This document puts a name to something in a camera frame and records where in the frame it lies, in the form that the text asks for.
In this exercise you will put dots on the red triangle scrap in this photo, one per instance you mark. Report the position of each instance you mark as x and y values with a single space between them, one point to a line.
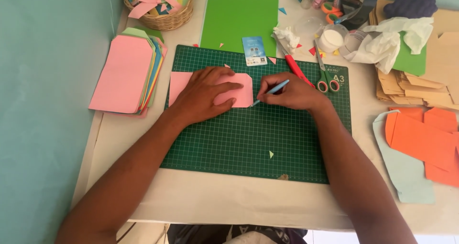
313 51

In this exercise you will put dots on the pink paper sheet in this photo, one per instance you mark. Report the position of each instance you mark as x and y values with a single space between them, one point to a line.
244 90

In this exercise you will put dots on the purple knobbly sponge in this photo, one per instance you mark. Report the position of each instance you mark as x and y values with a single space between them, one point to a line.
410 7

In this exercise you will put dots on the person's right hand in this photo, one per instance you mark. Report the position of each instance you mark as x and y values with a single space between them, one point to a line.
294 93

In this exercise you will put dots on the person's dark printed clothing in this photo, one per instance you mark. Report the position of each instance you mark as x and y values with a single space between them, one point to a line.
251 235

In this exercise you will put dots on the heap of paper offcuts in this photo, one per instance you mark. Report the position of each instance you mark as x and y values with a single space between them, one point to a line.
157 0

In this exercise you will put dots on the green cutting mat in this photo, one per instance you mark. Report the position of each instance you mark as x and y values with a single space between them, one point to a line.
244 140

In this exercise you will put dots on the red utility knife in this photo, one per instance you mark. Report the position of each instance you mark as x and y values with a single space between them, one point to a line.
296 68

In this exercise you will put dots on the light blue craft knife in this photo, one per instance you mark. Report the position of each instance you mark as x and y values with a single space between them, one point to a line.
280 86

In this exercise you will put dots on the crumpled white plastic bag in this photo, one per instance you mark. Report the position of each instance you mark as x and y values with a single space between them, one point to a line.
380 47

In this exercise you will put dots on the large green paper sheet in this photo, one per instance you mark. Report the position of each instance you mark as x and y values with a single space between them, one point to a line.
238 18

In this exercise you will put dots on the blue triangle scrap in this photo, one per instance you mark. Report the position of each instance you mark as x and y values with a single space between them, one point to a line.
283 10

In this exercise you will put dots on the large orange paper sheet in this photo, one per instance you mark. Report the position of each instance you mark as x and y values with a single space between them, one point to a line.
419 140

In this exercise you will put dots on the pile of brown paper envelopes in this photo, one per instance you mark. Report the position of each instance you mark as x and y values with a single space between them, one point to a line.
437 75

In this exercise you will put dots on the crumpled white tissue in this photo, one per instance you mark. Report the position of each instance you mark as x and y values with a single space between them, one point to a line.
288 36

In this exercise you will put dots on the pink triangle scrap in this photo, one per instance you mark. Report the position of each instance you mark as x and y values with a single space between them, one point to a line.
273 59

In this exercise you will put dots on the light blue paper sheet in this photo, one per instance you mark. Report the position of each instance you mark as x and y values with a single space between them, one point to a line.
405 176

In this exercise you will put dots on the small blue white card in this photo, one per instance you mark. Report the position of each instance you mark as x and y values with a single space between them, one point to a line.
254 50

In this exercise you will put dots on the small green paper sheet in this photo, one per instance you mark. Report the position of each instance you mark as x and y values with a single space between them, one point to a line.
410 61

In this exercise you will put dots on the brown crumb scrap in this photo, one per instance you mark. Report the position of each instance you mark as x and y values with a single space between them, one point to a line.
283 177

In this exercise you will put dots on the wicker basket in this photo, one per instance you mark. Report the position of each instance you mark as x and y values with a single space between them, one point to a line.
165 21

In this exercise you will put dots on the stack of coloured paper sheets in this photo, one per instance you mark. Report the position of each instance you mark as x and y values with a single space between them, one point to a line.
122 75

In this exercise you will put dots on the orange paper piece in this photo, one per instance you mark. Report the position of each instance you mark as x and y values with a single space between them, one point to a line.
443 118
408 112
444 176

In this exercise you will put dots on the person's left hand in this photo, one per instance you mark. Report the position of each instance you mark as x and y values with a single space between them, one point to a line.
200 93

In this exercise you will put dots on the white glue jar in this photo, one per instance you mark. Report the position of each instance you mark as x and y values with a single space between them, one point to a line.
330 39

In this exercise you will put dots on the clear plastic lid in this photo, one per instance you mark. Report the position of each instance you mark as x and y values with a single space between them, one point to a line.
309 26

